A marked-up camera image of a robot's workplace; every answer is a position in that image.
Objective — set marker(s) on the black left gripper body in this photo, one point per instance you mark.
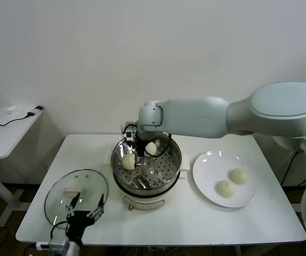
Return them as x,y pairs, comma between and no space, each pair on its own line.
78,221

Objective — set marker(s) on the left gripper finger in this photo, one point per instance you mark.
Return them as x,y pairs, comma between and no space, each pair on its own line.
72,206
98,210

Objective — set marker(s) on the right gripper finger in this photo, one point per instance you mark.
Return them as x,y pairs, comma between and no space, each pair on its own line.
136,162
144,161

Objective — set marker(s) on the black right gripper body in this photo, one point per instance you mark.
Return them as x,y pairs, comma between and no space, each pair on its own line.
141,148

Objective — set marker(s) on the white steamed baozi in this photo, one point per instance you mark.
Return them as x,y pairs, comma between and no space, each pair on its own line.
238,176
128,162
226,188
151,148

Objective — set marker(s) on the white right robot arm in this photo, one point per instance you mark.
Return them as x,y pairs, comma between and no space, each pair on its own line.
195,117

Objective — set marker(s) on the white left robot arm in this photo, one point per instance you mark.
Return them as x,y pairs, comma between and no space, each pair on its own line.
75,246

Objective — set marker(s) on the stainless steel steamer basket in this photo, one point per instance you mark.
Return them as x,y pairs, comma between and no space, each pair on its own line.
166,165

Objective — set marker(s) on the round glass pot lid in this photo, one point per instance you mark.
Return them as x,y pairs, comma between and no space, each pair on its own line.
62,184

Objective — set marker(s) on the white electric cooker base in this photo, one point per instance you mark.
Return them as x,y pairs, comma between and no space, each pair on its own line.
147,200

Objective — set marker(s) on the white round plate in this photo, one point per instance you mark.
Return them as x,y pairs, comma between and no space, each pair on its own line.
211,170

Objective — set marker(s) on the white side desk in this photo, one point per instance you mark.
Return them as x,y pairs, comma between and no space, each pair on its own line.
14,133

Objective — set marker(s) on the crumpled white tissue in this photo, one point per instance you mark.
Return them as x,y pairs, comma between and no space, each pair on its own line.
11,109

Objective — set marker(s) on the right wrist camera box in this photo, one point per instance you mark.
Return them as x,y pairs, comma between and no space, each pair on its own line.
129,135

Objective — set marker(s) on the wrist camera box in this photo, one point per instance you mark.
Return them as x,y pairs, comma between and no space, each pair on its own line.
59,241
129,135

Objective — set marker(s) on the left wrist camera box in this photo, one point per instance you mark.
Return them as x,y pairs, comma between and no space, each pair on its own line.
59,241

